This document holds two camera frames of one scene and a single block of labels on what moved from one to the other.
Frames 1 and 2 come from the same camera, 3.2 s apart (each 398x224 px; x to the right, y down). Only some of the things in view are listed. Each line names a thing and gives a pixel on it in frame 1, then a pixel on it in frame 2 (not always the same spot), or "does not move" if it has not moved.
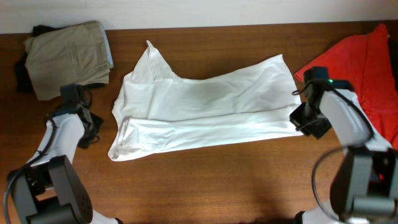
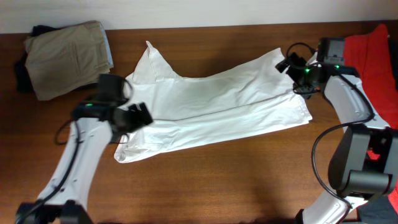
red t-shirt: [369, 65] does not move
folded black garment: [23, 69] does not move
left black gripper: [99, 122] -> [136, 119]
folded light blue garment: [108, 48] does not move
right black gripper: [316, 132] -> [300, 62]
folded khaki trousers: [76, 55] does not move
